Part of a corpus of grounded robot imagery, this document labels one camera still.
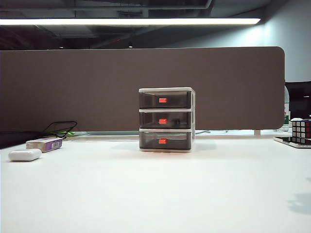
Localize white plastic drawer cabinet frame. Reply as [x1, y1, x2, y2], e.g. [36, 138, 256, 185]
[138, 86, 196, 153]

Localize brown desk partition panel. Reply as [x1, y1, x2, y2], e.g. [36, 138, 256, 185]
[0, 46, 285, 131]

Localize long ceiling light strip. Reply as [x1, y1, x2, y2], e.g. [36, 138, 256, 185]
[0, 17, 261, 26]

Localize tissue pack purple print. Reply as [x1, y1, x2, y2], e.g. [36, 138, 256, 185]
[25, 137, 63, 153]

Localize clear bottle green label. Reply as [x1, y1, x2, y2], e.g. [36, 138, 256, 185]
[283, 84, 292, 129]

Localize white earbuds case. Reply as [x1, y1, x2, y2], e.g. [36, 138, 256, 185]
[8, 149, 42, 162]

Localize white framed dark tray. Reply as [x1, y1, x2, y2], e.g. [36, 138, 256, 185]
[274, 135, 311, 148]

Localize black monitor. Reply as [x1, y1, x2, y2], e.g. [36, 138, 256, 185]
[285, 81, 311, 119]

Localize black Rubik's cube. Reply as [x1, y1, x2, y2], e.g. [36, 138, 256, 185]
[291, 117, 311, 143]

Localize black desk cables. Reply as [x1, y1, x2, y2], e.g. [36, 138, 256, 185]
[43, 120, 78, 140]

